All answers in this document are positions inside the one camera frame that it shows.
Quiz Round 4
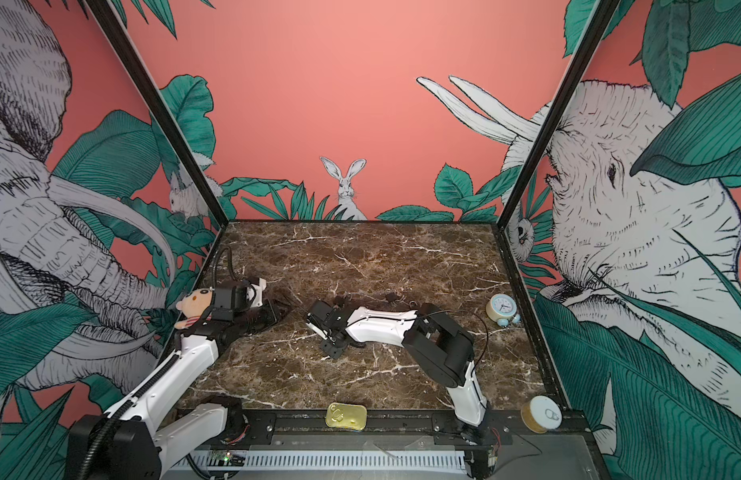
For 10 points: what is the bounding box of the white vented strip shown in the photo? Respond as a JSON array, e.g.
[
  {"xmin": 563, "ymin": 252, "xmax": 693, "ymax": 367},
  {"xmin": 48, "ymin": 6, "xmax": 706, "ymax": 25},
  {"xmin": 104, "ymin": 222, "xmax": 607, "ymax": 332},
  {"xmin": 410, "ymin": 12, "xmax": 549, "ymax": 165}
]
[{"xmin": 192, "ymin": 450, "xmax": 467, "ymax": 474}]

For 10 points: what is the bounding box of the left black frame post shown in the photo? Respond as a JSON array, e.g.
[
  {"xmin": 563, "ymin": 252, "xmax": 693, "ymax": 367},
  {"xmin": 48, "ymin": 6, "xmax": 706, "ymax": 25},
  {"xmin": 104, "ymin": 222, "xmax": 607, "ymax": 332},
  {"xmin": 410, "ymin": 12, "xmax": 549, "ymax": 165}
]
[{"xmin": 86, "ymin": 0, "xmax": 230, "ymax": 229}]

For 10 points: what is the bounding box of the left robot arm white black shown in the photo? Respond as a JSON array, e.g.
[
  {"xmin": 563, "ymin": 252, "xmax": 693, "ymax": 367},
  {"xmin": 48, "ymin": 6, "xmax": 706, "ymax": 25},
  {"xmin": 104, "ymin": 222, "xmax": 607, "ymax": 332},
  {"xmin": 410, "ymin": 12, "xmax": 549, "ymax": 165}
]
[{"xmin": 64, "ymin": 278, "xmax": 292, "ymax": 479}]

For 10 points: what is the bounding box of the small circuit board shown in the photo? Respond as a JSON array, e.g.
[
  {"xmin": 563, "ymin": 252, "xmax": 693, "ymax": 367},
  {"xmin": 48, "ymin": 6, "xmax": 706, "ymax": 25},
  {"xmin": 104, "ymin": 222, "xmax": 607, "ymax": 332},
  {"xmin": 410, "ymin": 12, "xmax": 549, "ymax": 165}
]
[{"xmin": 206, "ymin": 450, "xmax": 246, "ymax": 470}]

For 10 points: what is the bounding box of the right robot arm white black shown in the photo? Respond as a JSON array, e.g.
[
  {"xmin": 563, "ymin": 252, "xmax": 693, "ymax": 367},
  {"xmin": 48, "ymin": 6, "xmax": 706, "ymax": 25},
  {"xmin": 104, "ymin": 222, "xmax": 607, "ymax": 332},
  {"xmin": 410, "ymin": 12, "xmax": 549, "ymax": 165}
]
[{"xmin": 306, "ymin": 300, "xmax": 489, "ymax": 427}]

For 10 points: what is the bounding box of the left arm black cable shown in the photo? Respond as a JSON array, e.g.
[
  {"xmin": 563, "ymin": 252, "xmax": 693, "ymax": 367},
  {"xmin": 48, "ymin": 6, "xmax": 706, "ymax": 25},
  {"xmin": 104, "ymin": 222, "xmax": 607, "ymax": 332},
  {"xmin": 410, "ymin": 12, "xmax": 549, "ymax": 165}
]
[{"xmin": 212, "ymin": 245, "xmax": 240, "ymax": 286}]

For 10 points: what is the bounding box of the yellow tin can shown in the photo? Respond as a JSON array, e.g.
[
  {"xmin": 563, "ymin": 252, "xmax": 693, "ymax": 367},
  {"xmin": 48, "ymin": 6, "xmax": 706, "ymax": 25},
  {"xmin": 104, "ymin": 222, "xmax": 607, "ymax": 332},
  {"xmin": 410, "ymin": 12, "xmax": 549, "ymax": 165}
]
[{"xmin": 326, "ymin": 402, "xmax": 368, "ymax": 431}]

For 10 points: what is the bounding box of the black frame post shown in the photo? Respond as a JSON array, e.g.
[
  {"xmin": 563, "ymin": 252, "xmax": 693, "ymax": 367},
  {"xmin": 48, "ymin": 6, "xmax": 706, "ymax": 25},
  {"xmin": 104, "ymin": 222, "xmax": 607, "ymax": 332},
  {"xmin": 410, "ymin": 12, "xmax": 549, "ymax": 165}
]
[
  {"xmin": 86, "ymin": 0, "xmax": 230, "ymax": 229},
  {"xmin": 497, "ymin": 0, "xmax": 619, "ymax": 230}
]

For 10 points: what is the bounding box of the tape roll beige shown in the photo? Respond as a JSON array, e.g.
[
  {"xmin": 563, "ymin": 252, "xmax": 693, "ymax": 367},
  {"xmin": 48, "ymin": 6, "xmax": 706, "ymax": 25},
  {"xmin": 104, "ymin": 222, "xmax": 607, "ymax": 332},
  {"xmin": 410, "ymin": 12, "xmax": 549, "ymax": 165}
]
[{"xmin": 520, "ymin": 395, "xmax": 562, "ymax": 434}]

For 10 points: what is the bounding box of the black mounting rail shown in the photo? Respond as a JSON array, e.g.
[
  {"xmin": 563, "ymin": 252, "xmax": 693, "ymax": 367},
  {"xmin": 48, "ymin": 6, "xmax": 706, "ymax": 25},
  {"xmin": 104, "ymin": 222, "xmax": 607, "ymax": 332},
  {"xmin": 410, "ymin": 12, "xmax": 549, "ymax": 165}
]
[{"xmin": 225, "ymin": 407, "xmax": 593, "ymax": 448}]

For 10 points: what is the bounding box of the plush doll toy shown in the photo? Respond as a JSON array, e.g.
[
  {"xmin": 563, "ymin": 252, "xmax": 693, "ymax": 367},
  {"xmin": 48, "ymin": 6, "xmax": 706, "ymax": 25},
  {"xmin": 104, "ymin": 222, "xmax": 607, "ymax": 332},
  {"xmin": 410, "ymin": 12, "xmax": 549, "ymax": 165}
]
[{"xmin": 174, "ymin": 288, "xmax": 214, "ymax": 330}]

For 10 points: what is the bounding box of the small alarm clock teal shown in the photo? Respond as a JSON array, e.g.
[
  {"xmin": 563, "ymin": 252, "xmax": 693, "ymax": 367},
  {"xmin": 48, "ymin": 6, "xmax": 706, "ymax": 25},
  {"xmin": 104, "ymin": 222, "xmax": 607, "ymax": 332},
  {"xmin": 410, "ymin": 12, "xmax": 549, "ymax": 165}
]
[{"xmin": 485, "ymin": 294, "xmax": 520, "ymax": 327}]

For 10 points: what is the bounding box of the right black frame post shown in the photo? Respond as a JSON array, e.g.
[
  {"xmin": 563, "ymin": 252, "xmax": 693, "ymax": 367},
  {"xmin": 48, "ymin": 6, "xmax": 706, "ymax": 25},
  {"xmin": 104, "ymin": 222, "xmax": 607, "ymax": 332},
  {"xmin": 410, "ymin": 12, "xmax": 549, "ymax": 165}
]
[{"xmin": 497, "ymin": 0, "xmax": 619, "ymax": 230}]

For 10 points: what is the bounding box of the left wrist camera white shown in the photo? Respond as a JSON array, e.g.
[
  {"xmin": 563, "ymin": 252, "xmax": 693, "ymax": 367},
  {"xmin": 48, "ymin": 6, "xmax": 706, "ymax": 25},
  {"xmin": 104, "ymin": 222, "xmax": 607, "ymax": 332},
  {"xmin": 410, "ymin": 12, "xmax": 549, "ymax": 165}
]
[{"xmin": 248, "ymin": 277, "xmax": 266, "ymax": 308}]

